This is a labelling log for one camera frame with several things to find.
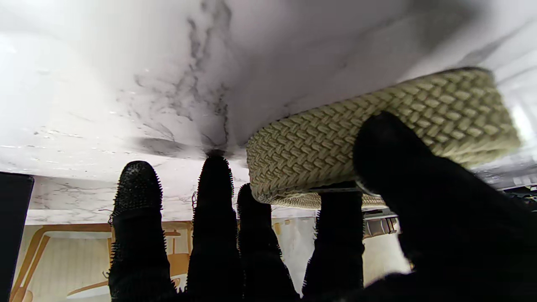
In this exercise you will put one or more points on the beige woven belt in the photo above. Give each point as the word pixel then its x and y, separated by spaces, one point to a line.
pixel 377 138

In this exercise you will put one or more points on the black square storage box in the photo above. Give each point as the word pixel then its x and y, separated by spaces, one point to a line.
pixel 12 230

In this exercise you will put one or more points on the printed room scene backdrop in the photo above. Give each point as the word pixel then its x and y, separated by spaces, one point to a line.
pixel 67 260

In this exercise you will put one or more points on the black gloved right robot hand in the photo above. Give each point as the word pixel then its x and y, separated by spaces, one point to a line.
pixel 440 226

